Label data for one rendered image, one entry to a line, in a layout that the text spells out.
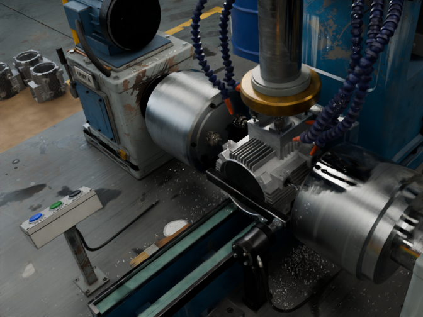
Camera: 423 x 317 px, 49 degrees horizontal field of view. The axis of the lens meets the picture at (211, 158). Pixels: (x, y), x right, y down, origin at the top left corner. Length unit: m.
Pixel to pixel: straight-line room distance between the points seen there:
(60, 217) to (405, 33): 0.83
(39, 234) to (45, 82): 2.30
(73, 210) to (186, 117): 0.35
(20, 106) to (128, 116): 2.11
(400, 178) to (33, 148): 1.28
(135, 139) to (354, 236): 0.75
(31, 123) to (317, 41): 2.33
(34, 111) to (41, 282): 2.11
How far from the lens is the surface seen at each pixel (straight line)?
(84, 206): 1.10
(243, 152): 1.07
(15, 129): 3.21
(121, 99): 1.34
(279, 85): 1.00
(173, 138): 1.21
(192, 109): 1.17
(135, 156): 1.46
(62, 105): 3.29
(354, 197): 0.92
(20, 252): 1.44
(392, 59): 1.10
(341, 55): 1.18
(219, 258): 1.11
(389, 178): 0.95
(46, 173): 1.66
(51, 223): 1.08
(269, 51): 0.98
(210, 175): 1.14
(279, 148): 1.07
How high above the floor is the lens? 1.79
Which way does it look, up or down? 40 degrees down
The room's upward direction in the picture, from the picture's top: 7 degrees counter-clockwise
